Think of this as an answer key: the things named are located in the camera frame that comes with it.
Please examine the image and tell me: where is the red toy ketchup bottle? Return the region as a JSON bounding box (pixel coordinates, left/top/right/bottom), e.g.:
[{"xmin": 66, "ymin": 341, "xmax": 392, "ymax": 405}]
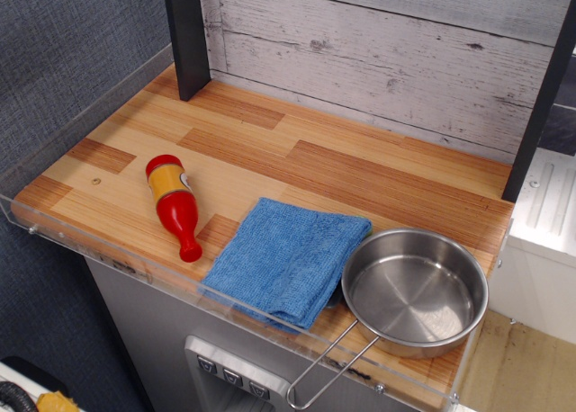
[{"xmin": 146, "ymin": 154, "xmax": 203, "ymax": 263}]

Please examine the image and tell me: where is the blue folded cloth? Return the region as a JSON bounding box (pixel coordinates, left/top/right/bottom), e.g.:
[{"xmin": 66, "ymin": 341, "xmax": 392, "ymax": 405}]
[{"xmin": 202, "ymin": 198, "xmax": 373, "ymax": 330}]

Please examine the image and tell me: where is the stainless steel pan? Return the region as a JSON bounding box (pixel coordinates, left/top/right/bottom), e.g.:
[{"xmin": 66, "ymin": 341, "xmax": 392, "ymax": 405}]
[{"xmin": 285, "ymin": 228, "xmax": 489, "ymax": 411}]

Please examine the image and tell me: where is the grey toy kitchen cabinet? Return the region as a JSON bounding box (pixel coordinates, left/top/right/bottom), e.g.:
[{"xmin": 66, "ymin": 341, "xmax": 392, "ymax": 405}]
[{"xmin": 83, "ymin": 255, "xmax": 388, "ymax": 412}]

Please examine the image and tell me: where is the silver dispenser button panel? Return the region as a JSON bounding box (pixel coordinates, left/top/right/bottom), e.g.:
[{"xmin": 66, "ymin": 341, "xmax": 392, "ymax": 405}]
[{"xmin": 184, "ymin": 336, "xmax": 291, "ymax": 411}]

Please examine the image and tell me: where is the white ridged side counter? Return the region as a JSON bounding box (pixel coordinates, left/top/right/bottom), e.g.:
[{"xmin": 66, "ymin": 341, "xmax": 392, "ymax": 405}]
[{"xmin": 489, "ymin": 148, "xmax": 575, "ymax": 344}]

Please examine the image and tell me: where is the yellow object bottom left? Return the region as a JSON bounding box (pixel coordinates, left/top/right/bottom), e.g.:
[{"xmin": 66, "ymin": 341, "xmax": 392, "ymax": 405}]
[{"xmin": 36, "ymin": 391, "xmax": 79, "ymax": 412}]

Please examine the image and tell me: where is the clear acrylic guard rail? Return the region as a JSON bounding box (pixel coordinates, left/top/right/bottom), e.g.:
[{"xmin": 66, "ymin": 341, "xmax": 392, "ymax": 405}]
[{"xmin": 0, "ymin": 44, "xmax": 515, "ymax": 412}]

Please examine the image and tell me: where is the black left upright post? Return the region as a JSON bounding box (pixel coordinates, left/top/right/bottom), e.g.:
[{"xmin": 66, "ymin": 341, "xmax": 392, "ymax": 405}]
[{"xmin": 165, "ymin": 0, "xmax": 212, "ymax": 101}]

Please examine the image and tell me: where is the black upright post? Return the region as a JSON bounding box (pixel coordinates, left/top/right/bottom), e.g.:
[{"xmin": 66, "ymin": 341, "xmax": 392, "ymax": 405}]
[
  {"xmin": 165, "ymin": 0, "xmax": 212, "ymax": 101},
  {"xmin": 501, "ymin": 0, "xmax": 575, "ymax": 202}
]

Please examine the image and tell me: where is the black right upright post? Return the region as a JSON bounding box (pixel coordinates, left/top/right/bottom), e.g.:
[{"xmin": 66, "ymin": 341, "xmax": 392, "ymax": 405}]
[{"xmin": 501, "ymin": 0, "xmax": 575, "ymax": 202}]

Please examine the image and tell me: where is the black corrugated hose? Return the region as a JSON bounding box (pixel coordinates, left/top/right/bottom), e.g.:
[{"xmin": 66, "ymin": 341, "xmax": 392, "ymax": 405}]
[{"xmin": 0, "ymin": 381, "xmax": 37, "ymax": 412}]

